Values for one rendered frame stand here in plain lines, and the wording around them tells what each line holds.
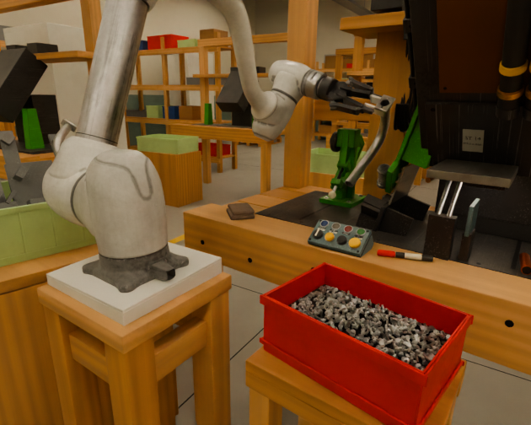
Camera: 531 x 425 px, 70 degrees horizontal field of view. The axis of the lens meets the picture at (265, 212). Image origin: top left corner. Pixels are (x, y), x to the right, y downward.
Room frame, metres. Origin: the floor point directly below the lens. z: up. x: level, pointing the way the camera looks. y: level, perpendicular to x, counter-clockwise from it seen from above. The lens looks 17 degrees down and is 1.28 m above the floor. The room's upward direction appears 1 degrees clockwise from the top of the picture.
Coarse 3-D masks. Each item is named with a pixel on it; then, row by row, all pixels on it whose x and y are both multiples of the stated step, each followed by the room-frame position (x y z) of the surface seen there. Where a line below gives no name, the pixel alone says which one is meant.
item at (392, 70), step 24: (312, 0) 1.69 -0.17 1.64; (288, 24) 1.71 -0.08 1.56; (312, 24) 1.70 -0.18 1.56; (288, 48) 1.71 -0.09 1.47; (312, 48) 1.71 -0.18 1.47; (384, 48) 1.47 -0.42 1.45; (384, 72) 1.46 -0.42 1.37; (408, 72) 1.41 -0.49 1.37; (408, 96) 1.41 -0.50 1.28; (312, 120) 1.73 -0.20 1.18; (288, 144) 1.70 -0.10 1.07; (384, 144) 1.45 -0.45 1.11; (288, 168) 1.70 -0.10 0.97; (384, 192) 1.44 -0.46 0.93
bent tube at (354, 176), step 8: (384, 96) 1.21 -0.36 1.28; (384, 104) 1.21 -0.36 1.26; (392, 104) 1.18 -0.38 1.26; (384, 120) 1.22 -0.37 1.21; (384, 128) 1.24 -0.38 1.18; (376, 136) 1.26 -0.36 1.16; (384, 136) 1.25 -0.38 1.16; (376, 144) 1.25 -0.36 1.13; (368, 152) 1.23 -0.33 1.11; (376, 152) 1.24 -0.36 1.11; (360, 160) 1.23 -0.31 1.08; (368, 160) 1.21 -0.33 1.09; (360, 168) 1.19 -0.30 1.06; (352, 176) 1.17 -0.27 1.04; (352, 184) 1.16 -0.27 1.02
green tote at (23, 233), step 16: (16, 208) 1.05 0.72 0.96; (32, 208) 1.08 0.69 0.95; (48, 208) 1.11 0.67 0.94; (0, 224) 1.02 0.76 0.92; (16, 224) 1.05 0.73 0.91; (32, 224) 1.08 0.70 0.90; (48, 224) 1.11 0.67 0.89; (64, 224) 1.14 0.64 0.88; (0, 240) 1.02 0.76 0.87; (16, 240) 1.04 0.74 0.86; (32, 240) 1.07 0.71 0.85; (48, 240) 1.10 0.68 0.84; (64, 240) 1.13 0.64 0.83; (80, 240) 1.16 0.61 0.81; (0, 256) 1.01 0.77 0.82; (16, 256) 1.03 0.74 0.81; (32, 256) 1.07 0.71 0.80
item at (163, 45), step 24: (144, 48) 7.35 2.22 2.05; (168, 48) 6.94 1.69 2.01; (192, 48) 6.59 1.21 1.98; (216, 48) 6.34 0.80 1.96; (216, 72) 6.40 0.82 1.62; (168, 96) 7.01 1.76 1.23; (216, 96) 6.40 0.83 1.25; (144, 120) 7.24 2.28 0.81; (168, 120) 6.98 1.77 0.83; (192, 120) 6.79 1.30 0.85; (216, 120) 6.41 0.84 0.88; (216, 144) 6.98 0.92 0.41
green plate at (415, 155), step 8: (416, 112) 1.02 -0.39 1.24; (416, 120) 1.03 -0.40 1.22; (408, 128) 1.03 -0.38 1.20; (416, 128) 1.03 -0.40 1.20; (408, 136) 1.03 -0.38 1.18; (416, 136) 1.03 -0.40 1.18; (408, 144) 1.04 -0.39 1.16; (416, 144) 1.03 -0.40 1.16; (400, 152) 1.04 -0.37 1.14; (408, 152) 1.04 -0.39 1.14; (416, 152) 1.03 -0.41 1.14; (424, 152) 1.02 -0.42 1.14; (400, 160) 1.05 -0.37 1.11; (408, 160) 1.04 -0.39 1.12; (416, 160) 1.03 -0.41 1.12; (424, 160) 1.01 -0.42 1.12; (400, 168) 1.08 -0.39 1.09; (424, 168) 1.01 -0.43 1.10
